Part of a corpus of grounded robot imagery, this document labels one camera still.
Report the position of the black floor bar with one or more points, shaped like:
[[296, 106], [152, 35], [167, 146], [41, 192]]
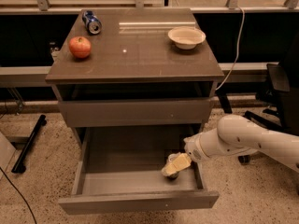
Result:
[[19, 166]]

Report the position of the red apple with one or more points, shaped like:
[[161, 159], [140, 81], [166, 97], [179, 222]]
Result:
[[80, 47]]

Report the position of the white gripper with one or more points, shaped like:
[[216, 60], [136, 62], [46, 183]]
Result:
[[192, 148]]

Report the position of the black office chair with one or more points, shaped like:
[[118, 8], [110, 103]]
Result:
[[281, 89]]

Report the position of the grey drawer cabinet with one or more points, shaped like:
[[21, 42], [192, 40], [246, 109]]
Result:
[[133, 59]]

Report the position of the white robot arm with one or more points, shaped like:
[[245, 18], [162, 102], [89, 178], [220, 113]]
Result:
[[235, 136]]

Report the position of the white paper bowl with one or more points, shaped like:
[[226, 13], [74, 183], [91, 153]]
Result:
[[186, 37]]

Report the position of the blue soda can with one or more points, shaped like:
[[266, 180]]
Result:
[[91, 22]]

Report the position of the closed top drawer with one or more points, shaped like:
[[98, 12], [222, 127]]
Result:
[[130, 113]]

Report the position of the open middle drawer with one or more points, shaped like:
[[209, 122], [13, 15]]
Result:
[[120, 171]]

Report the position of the silver 7up can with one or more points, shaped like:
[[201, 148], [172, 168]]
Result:
[[173, 176]]

